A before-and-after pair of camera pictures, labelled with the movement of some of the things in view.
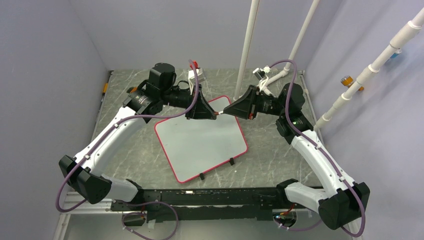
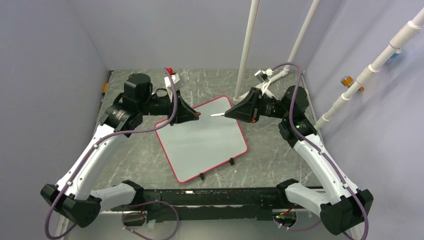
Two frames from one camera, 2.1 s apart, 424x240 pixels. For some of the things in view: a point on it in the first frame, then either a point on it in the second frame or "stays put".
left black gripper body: (192, 112) → (173, 117)
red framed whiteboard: (194, 146) stays put
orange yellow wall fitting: (348, 80) stays put
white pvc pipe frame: (249, 44) stays put
